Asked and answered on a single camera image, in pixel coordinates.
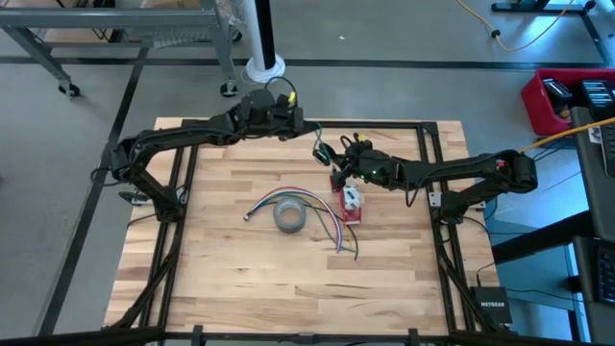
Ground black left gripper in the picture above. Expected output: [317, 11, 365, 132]
[273, 93, 321, 141]

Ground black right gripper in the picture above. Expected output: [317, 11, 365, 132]
[329, 136, 385, 186]

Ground thin green cord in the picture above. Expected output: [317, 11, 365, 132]
[312, 123, 332, 162]

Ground black wire spool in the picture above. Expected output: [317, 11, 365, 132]
[311, 142, 333, 167]

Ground red wire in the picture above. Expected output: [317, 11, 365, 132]
[247, 185, 343, 251]

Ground white wire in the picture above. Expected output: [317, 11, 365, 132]
[247, 187, 344, 254]

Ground red tape dispenser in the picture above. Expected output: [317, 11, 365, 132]
[339, 185, 364, 226]

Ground white and black pole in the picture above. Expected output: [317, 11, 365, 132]
[239, 0, 287, 86]

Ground red plastic bin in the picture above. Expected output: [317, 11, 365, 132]
[521, 67, 615, 138]

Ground black device in bin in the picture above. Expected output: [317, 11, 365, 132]
[542, 78, 575, 116]
[578, 80, 615, 121]

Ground grey metal cart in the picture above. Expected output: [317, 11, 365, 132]
[0, 0, 241, 99]

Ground black floor stand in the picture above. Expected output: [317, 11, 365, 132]
[490, 0, 615, 66]

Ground black cable with yellow plug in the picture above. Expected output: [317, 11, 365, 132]
[338, 133, 371, 151]
[263, 75, 299, 108]

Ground grey duct tape roll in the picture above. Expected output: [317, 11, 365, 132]
[272, 196, 308, 235]

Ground black table frame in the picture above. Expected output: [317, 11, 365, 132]
[103, 118, 505, 346]

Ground yellow floor cord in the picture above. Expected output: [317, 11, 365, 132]
[455, 0, 578, 54]

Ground black network switch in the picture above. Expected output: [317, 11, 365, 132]
[469, 285, 513, 326]

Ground yellow hanging cord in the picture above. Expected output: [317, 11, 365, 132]
[519, 116, 615, 155]

